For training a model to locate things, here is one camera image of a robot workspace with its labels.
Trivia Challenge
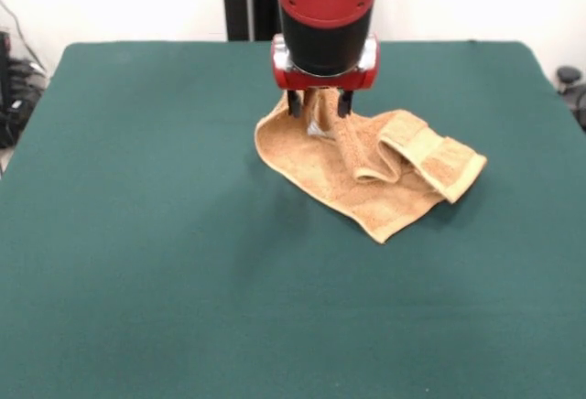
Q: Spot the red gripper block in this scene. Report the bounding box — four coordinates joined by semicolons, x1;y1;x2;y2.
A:
272;35;380;120

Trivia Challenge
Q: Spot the tan terry towel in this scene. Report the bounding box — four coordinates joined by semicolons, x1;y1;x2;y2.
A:
254;87;488;244

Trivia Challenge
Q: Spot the dark green table cloth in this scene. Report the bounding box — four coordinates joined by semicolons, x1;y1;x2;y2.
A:
0;40;586;399

